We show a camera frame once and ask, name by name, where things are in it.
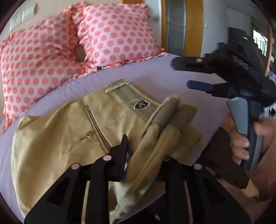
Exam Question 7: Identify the polka dot pillow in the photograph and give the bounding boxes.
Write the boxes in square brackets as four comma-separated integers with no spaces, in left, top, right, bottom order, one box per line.
[70,2,166,69]
[1,13,97,132]

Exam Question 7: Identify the right polka dot pillow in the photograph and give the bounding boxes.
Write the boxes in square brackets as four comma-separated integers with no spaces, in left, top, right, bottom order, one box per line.
[70,2,166,69]

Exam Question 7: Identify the lavender bed sheet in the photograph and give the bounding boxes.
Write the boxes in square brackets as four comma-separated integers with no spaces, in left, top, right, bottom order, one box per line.
[1,55,228,221]

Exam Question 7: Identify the wooden door frame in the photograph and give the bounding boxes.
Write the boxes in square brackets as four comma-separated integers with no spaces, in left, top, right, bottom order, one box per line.
[121,0,204,57]

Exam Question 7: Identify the white wall outlet plate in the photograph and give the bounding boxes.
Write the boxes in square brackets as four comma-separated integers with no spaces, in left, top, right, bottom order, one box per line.
[10,13,22,31]

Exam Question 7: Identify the person's right hand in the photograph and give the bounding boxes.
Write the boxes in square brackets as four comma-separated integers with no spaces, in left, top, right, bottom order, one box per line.
[222,112,276,166]

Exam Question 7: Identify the white wall switch plate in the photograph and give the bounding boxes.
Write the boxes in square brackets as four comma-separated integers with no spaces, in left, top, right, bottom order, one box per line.
[22,4,36,22]

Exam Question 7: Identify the khaki pants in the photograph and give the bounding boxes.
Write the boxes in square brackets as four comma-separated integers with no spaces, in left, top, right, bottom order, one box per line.
[11,79,201,223]

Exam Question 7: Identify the left polka dot pillow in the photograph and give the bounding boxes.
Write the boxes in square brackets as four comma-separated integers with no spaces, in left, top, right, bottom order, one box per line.
[1,13,97,132]

